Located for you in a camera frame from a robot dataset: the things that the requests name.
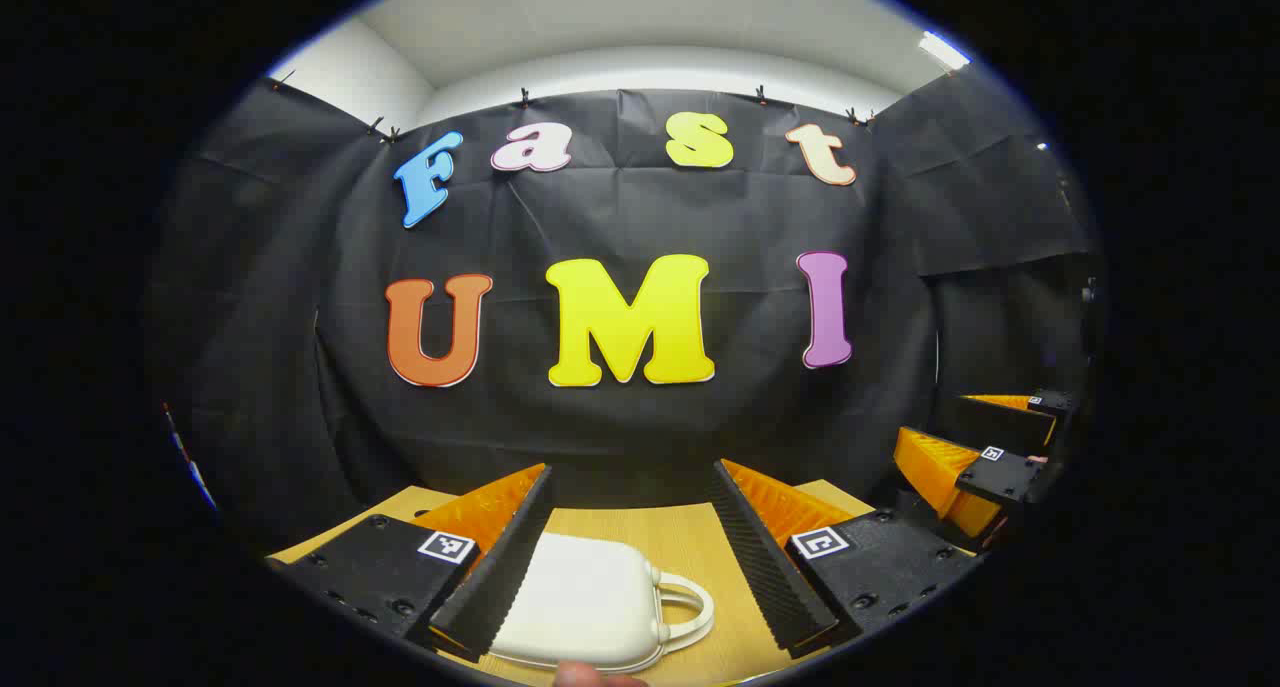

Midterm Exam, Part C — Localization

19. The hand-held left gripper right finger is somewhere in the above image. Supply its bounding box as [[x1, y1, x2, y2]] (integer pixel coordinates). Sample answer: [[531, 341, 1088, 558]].
[[710, 458, 986, 658]]

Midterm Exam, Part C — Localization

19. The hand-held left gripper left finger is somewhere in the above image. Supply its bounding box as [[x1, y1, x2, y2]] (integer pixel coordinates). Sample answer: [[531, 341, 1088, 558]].
[[265, 462, 556, 665]]

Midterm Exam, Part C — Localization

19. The black backdrop cloth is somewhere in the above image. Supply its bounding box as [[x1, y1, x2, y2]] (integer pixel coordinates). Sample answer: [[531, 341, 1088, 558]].
[[145, 67, 1101, 558]]

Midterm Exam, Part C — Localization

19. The ceiling light panel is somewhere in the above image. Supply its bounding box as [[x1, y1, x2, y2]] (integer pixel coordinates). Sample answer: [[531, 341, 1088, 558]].
[[918, 30, 973, 71]]

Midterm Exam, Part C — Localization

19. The white suitcase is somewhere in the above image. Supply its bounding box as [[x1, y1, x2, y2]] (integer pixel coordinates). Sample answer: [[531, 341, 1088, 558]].
[[487, 532, 716, 674]]

